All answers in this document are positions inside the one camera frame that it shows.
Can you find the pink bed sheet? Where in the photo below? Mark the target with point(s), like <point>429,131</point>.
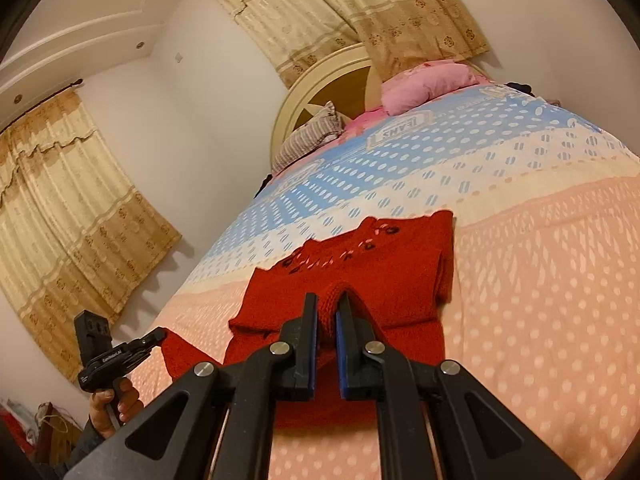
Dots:
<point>366,120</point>

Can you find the beige curtain by headboard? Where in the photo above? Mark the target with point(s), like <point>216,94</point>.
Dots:
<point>397,34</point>

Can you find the pink blue dotted bed cover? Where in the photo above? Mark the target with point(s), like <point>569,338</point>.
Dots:
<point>545,300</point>

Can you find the beige curtain on left wall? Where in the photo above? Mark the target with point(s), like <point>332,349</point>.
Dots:
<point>76,234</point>

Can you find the person's left hand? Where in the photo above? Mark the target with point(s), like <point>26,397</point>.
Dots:
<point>107,407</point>

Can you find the striped grey pillow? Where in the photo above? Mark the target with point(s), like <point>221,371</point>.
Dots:
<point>324,127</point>

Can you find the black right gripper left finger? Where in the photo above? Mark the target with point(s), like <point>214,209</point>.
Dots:
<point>214,422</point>

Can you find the red knitted sweater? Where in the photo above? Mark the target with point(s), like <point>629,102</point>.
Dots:
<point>396,272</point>

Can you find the pink pillow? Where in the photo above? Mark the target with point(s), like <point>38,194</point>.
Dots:
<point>426,82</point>

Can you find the cluttered items by wall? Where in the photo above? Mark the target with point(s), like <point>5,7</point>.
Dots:
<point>47,436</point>

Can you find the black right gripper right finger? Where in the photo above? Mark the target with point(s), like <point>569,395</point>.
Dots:
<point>435,422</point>

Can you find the cream wooden headboard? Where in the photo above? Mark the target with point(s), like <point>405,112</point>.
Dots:
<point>345,77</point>

